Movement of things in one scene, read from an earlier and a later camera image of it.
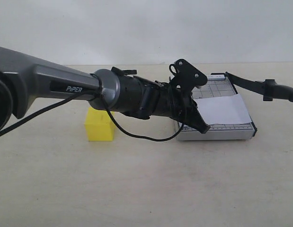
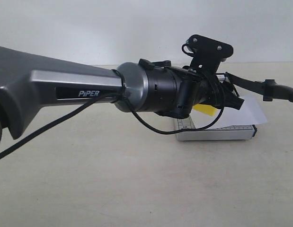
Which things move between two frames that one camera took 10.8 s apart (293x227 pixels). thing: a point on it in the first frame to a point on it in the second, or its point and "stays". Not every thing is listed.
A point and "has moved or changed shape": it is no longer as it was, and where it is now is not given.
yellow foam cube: [100, 126] to [208, 109]
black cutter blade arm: [269, 89] stays
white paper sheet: [225, 109] has moved or changed shape
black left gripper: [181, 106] to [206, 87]
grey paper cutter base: [217, 85] stays
